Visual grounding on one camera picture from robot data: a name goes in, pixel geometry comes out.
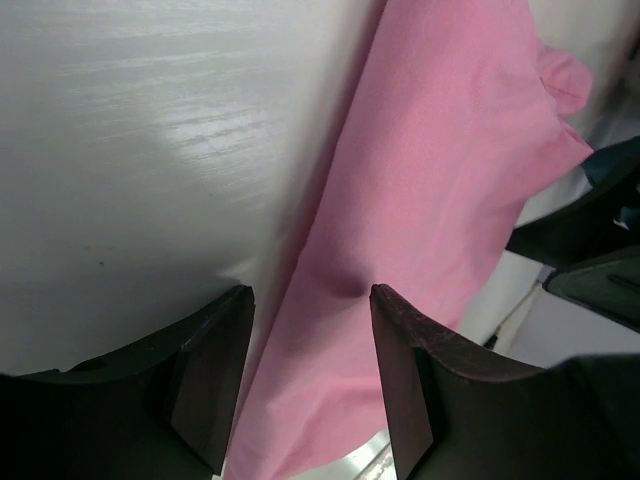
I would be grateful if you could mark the light pink t-shirt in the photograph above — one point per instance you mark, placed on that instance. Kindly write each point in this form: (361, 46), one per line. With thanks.
(459, 117)

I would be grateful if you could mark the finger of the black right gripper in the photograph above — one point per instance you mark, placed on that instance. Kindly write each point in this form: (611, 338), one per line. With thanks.
(607, 285)
(585, 228)

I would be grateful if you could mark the grey-blue t-shirt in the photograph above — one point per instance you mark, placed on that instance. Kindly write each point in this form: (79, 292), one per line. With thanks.
(602, 162)

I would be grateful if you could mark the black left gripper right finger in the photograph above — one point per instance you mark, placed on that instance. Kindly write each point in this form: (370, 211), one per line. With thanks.
(457, 410)

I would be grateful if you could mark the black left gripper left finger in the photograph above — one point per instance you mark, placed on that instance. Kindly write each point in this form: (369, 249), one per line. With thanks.
(159, 408)

